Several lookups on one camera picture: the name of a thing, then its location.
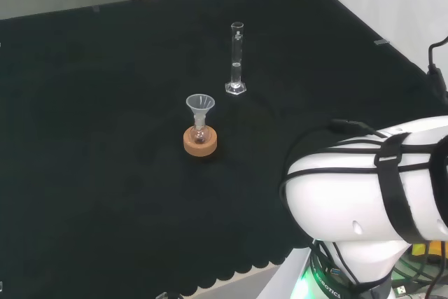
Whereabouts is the black bench cloth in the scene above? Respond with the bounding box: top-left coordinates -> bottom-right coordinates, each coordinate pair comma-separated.
0,0 -> 448,299

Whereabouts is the black cable with plug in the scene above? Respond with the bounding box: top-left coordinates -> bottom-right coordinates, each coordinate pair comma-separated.
426,35 -> 448,104

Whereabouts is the clear glass graduated cylinder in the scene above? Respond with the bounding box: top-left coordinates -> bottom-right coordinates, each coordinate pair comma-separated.
225,21 -> 248,96

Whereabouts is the clear plastic funnel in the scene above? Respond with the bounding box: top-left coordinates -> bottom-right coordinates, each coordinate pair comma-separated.
185,94 -> 216,124

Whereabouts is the small round-bottom glass flask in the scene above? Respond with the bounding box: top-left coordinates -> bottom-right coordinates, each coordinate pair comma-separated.
190,116 -> 210,145

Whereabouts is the cork ring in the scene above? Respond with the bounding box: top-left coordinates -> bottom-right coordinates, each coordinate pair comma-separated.
183,125 -> 218,157

